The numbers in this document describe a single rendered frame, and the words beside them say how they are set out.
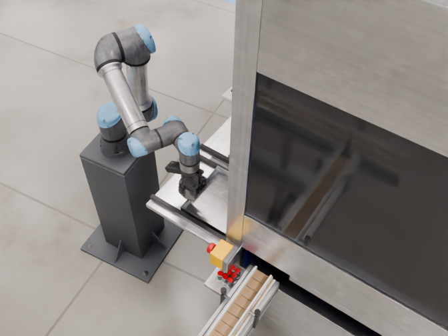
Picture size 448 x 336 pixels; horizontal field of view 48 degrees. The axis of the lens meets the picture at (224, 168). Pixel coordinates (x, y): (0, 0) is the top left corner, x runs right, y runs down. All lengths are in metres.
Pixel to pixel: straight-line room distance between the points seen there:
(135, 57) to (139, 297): 1.39
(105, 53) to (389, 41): 1.18
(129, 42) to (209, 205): 0.70
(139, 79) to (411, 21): 1.35
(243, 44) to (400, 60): 0.36
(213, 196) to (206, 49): 2.30
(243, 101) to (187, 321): 1.71
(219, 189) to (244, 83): 0.93
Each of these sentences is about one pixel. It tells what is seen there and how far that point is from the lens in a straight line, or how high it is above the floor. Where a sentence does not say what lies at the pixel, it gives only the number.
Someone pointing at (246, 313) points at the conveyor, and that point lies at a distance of 1.73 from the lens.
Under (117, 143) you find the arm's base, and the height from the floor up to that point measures 0.87.
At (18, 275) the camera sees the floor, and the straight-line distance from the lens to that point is 3.08.
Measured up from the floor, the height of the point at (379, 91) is 1.89.
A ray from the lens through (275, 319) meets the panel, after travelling 2.10.
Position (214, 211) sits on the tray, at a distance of 2.03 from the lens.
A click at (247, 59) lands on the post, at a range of 1.18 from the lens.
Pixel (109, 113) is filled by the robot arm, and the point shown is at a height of 1.02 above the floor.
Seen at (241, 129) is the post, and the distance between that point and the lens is 1.34.
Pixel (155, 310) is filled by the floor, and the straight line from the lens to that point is 2.81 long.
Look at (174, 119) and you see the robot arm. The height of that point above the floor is 1.25.
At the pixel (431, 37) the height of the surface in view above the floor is 2.04.
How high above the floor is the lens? 2.56
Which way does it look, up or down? 51 degrees down
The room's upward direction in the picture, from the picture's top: 2 degrees clockwise
